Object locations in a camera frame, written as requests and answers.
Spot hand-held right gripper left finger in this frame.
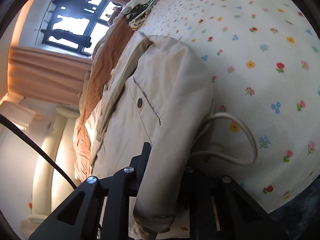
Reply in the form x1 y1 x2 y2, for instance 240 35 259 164
29 142 152 240

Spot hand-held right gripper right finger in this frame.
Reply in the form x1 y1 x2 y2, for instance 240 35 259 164
175 167 290 240

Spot beige zip jacket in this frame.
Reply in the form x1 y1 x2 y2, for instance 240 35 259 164
90 34 258 240

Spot cream padded headboard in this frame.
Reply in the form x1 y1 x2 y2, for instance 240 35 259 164
25 106 80 223

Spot orange blanket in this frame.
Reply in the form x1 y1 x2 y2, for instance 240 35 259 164
72 17 137 183

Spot person's right leg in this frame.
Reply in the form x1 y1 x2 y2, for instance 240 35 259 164
269 177 320 240

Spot printed cloth pile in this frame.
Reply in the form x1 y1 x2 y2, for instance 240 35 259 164
121 0 175 32

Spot dark hanging garment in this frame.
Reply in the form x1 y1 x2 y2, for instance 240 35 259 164
40 29 93 49

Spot floral bed sheet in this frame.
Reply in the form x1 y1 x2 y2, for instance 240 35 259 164
85 0 320 238

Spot dark framed window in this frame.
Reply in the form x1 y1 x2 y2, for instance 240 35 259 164
35 0 123 57

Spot dark hanging garments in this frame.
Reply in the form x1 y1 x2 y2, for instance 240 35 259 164
54 0 100 13

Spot black tangled cables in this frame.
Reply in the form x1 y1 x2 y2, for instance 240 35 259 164
122 0 159 20

